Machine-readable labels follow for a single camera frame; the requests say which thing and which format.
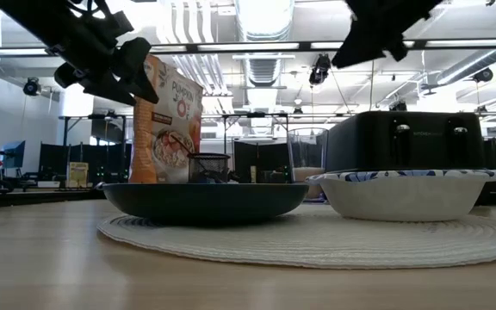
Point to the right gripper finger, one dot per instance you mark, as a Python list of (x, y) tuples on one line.
[(398, 49), (360, 49)]

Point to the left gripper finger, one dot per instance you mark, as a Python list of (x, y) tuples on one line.
[(136, 64), (88, 84)]

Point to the Pumpkin O's cereal bag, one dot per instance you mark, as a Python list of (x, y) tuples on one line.
[(166, 112)]

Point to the clear plastic glass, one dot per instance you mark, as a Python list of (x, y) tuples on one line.
[(306, 150)]

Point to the blue patterned paper bowl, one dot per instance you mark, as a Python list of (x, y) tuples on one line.
[(403, 198)]

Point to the dark teal plate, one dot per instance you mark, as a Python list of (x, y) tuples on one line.
[(205, 202)]

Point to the black ceiling spotlight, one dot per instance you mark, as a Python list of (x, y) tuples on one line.
[(483, 75), (32, 87), (319, 69)]

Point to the yellow sign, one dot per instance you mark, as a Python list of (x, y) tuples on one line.
[(78, 174)]

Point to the black four-slot toaster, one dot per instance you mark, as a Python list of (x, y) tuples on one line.
[(403, 142)]

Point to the blue monitor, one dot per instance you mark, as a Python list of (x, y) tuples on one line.
[(13, 154)]

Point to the black mesh cup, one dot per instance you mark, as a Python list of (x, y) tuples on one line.
[(209, 165)]

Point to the white round woven placemat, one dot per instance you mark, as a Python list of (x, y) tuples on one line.
[(317, 243)]

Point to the silver ceiling duct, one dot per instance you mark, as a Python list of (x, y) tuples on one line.
[(265, 26)]

